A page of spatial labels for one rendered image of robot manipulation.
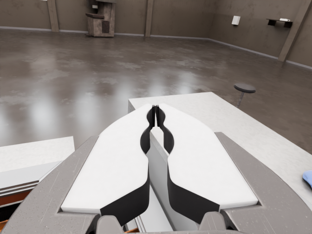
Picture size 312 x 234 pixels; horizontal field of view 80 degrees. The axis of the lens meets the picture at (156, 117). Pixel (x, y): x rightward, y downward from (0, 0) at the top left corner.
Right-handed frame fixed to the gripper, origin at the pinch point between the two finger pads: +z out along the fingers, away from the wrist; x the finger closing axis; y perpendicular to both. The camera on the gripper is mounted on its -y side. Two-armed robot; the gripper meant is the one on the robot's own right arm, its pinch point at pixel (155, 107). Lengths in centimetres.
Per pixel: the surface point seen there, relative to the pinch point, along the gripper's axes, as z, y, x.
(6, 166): 58, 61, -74
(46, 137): 177, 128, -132
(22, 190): 40, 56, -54
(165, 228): 26, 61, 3
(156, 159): 48, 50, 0
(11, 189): 39, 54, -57
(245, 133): 61, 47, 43
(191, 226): 23, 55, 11
